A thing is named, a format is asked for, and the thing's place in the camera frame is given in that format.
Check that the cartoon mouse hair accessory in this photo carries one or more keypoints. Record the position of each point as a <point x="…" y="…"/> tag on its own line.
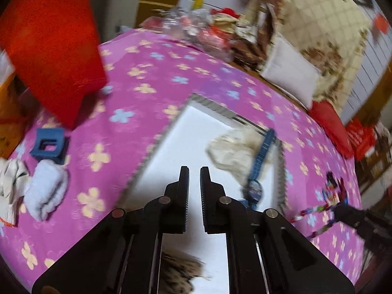
<point x="333" y="186"/>

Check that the cream floral quilt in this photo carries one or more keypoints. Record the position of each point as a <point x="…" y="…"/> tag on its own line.
<point x="324" y="21"/>

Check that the red paper wall decoration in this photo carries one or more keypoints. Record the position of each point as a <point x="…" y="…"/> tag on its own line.
<point x="382" y="24"/>

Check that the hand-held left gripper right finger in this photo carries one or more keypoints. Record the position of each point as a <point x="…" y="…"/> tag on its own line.
<point x="203" y="196"/>

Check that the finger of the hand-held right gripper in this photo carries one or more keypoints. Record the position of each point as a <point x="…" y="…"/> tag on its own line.
<point x="349" y="216"/>

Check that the blue wristwatch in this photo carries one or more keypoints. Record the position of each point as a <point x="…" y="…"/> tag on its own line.
<point x="255" y="190"/>

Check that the pile of clear plastic bags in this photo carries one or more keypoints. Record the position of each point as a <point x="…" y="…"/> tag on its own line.
<point x="190" y="27"/>

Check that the cream fluffy scrunchie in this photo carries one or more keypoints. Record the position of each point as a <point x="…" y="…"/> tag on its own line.
<point x="229" y="153"/>

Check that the red frilled pillow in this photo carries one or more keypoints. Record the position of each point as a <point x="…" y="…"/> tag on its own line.
<point x="332" y="125"/>

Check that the red paper bag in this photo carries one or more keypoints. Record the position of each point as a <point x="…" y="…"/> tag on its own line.
<point x="49" y="43"/>

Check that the blue hair claw clip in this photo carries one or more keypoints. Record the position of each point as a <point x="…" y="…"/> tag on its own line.
<point x="50" y="148"/>

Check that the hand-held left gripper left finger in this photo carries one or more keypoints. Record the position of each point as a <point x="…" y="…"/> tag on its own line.
<point x="186" y="196"/>

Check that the cream striped cloth scrunchie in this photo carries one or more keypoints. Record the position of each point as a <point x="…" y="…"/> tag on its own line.
<point x="12" y="183"/>

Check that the pink floral bedsheet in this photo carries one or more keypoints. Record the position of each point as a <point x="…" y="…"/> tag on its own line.
<point x="183" y="76"/>

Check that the brown patterned blanket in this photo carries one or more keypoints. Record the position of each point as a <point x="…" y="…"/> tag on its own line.
<point x="248" y="49"/>

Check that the white pillow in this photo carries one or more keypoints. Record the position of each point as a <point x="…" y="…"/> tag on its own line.
<point x="291" y="70"/>

